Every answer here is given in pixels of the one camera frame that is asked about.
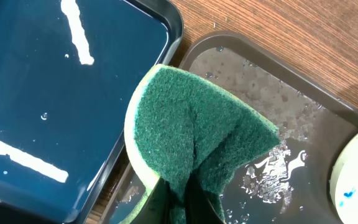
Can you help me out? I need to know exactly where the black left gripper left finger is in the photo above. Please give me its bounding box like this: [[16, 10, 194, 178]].
[[134, 179, 170, 224]]

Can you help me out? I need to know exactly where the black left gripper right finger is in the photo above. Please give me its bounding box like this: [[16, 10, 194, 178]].
[[184, 177, 224, 224]]

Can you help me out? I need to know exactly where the green yellow sponge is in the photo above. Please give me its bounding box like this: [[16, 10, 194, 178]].
[[124, 64, 280, 223]]

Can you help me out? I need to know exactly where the dark grey work tray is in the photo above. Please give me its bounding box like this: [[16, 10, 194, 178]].
[[99, 30, 358, 224]]

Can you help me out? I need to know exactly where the dark blue water tray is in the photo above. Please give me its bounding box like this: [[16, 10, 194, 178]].
[[0, 0, 183, 223]]

